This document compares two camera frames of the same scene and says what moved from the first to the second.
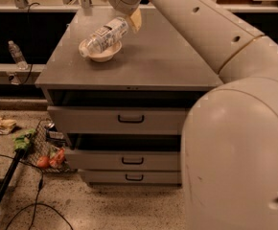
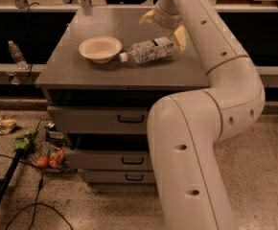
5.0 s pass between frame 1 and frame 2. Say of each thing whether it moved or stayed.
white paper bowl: stayed
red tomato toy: stayed
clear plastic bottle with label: moved
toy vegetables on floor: stayed
